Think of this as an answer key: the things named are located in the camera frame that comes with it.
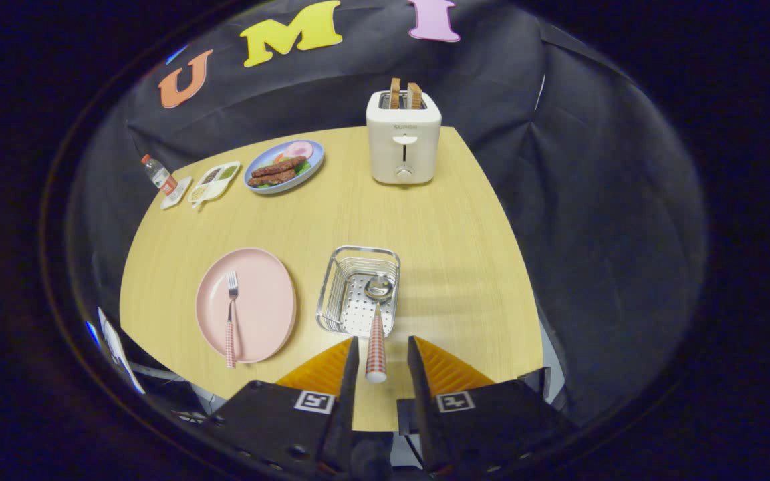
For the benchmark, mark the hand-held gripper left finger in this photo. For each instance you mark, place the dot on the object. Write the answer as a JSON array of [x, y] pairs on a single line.
[[346, 407]]

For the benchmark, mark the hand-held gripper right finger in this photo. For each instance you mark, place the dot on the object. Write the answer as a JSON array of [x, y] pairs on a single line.
[[420, 387]]

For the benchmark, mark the pink plate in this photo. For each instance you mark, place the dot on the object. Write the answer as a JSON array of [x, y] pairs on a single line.
[[265, 300]]

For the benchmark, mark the white device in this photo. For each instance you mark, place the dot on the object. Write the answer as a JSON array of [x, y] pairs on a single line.
[[117, 347]]

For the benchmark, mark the white toaster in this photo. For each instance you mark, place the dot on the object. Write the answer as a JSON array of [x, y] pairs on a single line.
[[404, 150]]

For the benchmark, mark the brown grilled sausage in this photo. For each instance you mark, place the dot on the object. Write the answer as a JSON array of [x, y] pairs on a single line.
[[279, 167], [271, 178]]

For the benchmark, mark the white divided seasoning tray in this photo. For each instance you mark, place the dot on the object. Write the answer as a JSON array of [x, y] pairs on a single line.
[[214, 184]]

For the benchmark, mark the blue plate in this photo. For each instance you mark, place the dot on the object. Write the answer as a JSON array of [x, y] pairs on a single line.
[[261, 162]]

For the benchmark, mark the pink ham slice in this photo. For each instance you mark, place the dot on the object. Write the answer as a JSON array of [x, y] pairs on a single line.
[[299, 149]]

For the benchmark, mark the small white square coaster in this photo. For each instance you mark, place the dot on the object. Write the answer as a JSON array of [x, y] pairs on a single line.
[[179, 194]]

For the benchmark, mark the brown toast slice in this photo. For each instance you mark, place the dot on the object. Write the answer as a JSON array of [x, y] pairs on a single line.
[[414, 96], [395, 93]]

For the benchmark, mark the clear water bottle red label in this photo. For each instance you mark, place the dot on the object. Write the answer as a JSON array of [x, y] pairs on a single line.
[[160, 175]]

